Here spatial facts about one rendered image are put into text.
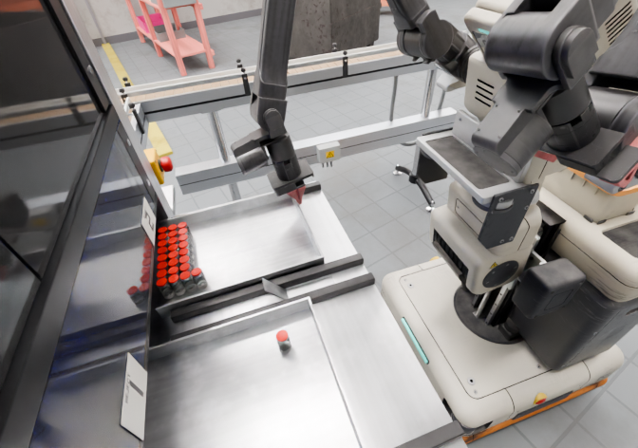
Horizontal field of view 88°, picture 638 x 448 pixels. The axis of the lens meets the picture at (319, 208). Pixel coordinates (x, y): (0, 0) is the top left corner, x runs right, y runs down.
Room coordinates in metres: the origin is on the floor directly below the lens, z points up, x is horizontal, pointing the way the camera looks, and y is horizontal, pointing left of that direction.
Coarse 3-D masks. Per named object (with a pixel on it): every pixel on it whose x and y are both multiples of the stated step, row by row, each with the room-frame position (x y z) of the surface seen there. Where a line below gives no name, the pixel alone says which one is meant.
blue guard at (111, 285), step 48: (144, 192) 0.56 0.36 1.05; (96, 240) 0.31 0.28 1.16; (144, 240) 0.43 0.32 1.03; (96, 288) 0.25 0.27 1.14; (144, 288) 0.34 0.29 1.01; (96, 336) 0.19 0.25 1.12; (144, 336) 0.26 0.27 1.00; (48, 384) 0.12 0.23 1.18; (96, 384) 0.15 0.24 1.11; (48, 432) 0.09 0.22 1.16; (96, 432) 0.11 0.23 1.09
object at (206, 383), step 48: (192, 336) 0.30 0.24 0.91; (240, 336) 0.31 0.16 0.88; (192, 384) 0.23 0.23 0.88; (240, 384) 0.23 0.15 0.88; (288, 384) 0.22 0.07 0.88; (336, 384) 0.22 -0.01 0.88; (144, 432) 0.17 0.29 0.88; (192, 432) 0.16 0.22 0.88; (240, 432) 0.16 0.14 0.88; (288, 432) 0.16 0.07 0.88; (336, 432) 0.15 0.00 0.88
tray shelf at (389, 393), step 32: (320, 192) 0.72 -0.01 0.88; (320, 224) 0.60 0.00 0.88; (288, 288) 0.41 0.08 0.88; (160, 320) 0.36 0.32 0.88; (192, 320) 0.36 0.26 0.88; (320, 320) 0.33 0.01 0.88; (352, 320) 0.33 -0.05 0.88; (384, 320) 0.32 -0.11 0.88; (352, 352) 0.27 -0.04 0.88; (384, 352) 0.26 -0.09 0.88; (352, 384) 0.22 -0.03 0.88; (384, 384) 0.21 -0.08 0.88; (416, 384) 0.21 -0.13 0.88; (384, 416) 0.17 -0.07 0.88; (416, 416) 0.16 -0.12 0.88; (448, 416) 0.16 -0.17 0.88
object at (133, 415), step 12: (132, 360) 0.21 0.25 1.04; (132, 372) 0.19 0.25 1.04; (144, 372) 0.21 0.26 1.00; (144, 384) 0.19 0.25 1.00; (132, 396) 0.17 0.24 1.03; (144, 396) 0.18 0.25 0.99; (132, 408) 0.15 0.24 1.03; (144, 408) 0.16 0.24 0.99; (132, 420) 0.14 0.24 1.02; (132, 432) 0.13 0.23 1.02
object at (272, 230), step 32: (160, 224) 0.61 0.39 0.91; (192, 224) 0.63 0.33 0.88; (224, 224) 0.62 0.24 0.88; (256, 224) 0.61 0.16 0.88; (288, 224) 0.60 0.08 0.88; (224, 256) 0.51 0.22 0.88; (256, 256) 0.50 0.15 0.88; (288, 256) 0.50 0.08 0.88; (320, 256) 0.46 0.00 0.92; (224, 288) 0.40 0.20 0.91
